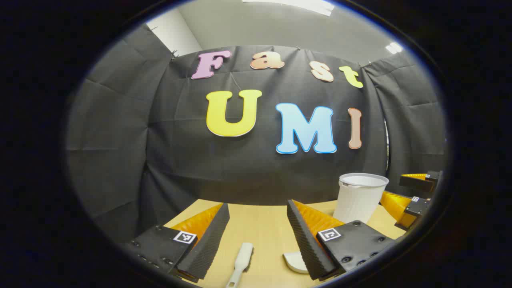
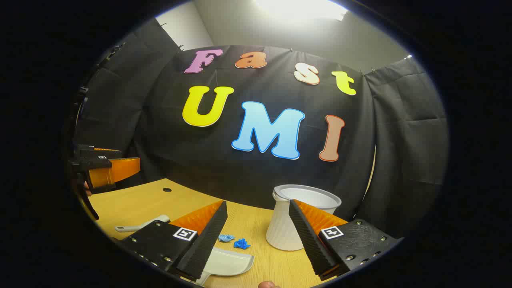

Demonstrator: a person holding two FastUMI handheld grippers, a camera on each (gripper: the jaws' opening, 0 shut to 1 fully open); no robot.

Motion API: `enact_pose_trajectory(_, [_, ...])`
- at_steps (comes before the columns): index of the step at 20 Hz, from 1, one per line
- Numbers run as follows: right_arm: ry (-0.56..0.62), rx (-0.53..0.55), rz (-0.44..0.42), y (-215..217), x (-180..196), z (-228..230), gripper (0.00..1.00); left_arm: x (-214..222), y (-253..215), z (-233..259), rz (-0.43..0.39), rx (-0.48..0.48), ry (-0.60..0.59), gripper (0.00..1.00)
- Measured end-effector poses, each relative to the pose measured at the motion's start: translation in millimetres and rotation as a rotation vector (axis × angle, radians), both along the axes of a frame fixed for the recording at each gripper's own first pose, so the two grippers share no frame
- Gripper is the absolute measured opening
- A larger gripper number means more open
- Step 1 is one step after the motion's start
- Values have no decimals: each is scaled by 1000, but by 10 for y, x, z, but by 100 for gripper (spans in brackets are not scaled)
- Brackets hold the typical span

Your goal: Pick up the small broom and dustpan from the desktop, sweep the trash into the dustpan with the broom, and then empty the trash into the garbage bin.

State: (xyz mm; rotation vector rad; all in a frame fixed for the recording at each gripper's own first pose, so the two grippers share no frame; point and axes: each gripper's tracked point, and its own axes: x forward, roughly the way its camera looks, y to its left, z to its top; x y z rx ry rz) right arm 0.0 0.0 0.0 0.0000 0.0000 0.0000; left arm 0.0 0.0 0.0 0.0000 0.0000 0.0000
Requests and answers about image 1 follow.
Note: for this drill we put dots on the white ribbed garbage bin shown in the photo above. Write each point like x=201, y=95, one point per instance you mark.
x=358, y=200

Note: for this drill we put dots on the black backdrop cloth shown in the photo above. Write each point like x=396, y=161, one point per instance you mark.
x=180, y=168

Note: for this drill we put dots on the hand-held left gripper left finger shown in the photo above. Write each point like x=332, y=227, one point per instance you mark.
x=208, y=244

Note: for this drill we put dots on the ceiling light panel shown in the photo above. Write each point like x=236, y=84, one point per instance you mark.
x=394, y=48

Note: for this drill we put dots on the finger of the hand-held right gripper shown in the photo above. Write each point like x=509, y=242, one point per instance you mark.
x=416, y=183
x=400, y=208

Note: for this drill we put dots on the small white broom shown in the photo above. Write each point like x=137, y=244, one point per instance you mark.
x=242, y=260

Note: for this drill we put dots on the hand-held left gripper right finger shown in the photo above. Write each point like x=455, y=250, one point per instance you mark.
x=304, y=240

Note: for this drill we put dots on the white plastic dustpan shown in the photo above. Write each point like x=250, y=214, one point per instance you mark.
x=296, y=262

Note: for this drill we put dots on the wooden desktop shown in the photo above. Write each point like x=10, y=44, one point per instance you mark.
x=264, y=224

